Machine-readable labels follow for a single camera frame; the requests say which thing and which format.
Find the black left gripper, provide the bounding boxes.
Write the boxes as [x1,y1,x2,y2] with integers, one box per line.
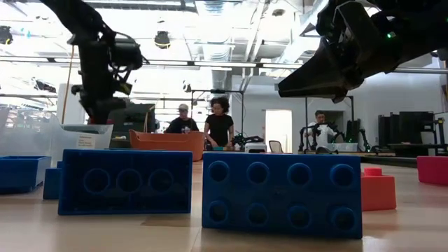
[71,31,132,124]

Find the black equipment stand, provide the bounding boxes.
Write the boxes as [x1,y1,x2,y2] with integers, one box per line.
[421,117,448,157]

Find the white paper label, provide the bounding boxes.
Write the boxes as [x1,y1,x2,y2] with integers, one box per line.
[76,134,96,150]

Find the large blue toy brick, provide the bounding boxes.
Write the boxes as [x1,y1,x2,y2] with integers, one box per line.
[57,149,193,216]
[202,152,363,240]

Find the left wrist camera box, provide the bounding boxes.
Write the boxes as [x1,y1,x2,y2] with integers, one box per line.
[111,34,144,71]

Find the black rig frame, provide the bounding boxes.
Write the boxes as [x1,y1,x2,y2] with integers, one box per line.
[305,94,354,153]
[190,89,245,152]

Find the orange plastic tub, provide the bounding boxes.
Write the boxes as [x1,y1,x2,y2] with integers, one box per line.
[128,129,206,162]

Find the white box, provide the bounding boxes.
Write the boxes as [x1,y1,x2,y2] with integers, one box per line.
[244,142,267,154]

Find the white column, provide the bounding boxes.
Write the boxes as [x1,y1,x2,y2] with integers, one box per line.
[57,83,87,125]

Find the black cabinets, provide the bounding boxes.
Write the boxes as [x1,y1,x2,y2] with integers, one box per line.
[377,111,435,157]

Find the person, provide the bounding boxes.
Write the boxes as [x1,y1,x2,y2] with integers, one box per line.
[204,96,235,151]
[163,103,200,134]
[302,110,339,152]

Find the silver ventilation duct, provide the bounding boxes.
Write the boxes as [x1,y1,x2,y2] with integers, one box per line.
[195,0,234,92]

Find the long ceiling light rail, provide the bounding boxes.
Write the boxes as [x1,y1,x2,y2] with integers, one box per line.
[0,55,448,74]

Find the orange-red toy brick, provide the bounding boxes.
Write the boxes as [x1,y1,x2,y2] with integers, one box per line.
[361,167,397,212]

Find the small blue toy brick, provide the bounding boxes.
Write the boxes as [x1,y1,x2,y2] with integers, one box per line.
[43,160,64,200]

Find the clear plastic bin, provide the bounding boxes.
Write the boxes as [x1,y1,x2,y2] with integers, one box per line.
[0,108,115,167]

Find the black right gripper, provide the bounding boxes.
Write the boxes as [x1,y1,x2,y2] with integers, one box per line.
[278,0,403,104]

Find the black ceiling cord reel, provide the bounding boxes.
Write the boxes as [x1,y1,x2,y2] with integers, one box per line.
[154,30,172,49]

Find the black ceiling device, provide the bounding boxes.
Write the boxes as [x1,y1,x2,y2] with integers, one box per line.
[0,26,14,46]

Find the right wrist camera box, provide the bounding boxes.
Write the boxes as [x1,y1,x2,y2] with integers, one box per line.
[316,0,357,45]

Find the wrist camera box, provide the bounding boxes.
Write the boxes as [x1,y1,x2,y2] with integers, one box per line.
[316,0,357,45]
[111,34,144,71]

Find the pink-red toy brick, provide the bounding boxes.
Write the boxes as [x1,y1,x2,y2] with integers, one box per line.
[416,155,448,186]

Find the black monitor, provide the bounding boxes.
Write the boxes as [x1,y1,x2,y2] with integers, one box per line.
[108,103,157,143]

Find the yellow hanging cable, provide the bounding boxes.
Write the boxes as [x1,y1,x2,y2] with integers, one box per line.
[61,45,76,125]

